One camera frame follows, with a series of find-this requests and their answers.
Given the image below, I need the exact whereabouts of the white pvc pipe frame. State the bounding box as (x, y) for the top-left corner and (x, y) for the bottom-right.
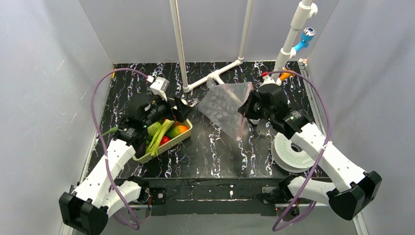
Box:
(169, 0), (257, 94)

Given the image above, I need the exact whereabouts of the green onion with white root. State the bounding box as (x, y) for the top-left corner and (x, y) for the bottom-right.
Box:
(102, 126), (118, 136)

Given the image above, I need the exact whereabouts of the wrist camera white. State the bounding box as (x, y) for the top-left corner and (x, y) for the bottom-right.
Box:
(147, 76), (169, 101)
(259, 70), (282, 87)

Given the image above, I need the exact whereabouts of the purple cable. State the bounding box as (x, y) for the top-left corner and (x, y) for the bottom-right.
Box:
(91, 68), (153, 231)
(262, 70), (332, 232)

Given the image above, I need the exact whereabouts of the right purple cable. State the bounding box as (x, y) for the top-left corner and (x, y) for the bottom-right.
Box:
(262, 70), (332, 232)

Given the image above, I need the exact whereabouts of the white jointed pipe stand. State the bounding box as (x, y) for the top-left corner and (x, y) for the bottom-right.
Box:
(274, 0), (318, 71)

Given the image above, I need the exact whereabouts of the cream woven basket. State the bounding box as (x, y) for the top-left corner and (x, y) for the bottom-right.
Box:
(133, 119), (193, 164)

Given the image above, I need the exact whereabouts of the orange clamp fitting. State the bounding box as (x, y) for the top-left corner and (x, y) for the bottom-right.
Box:
(279, 68), (293, 81)

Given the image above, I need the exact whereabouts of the blue clamp fitting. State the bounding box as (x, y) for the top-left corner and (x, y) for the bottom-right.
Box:
(294, 27), (316, 52)

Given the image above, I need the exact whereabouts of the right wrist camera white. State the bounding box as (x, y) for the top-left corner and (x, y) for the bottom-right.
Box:
(259, 70), (282, 87)

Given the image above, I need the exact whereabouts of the clear zip top bag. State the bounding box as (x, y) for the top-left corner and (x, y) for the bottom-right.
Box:
(197, 82), (253, 141)

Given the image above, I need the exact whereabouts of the orange green mango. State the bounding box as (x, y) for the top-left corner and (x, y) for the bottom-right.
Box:
(165, 125), (188, 139)

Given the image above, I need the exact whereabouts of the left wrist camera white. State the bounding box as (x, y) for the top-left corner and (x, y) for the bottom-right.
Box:
(147, 76), (169, 101)

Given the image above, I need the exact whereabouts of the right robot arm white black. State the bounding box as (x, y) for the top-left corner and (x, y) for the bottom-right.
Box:
(238, 84), (382, 220)

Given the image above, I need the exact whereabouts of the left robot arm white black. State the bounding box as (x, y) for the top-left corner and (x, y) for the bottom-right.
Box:
(59, 94), (194, 235)

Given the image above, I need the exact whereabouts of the red tomato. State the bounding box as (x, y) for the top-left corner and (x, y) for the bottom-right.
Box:
(160, 136), (170, 146)

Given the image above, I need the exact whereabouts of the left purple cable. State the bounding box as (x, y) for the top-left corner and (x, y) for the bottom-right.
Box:
(91, 68), (153, 231)

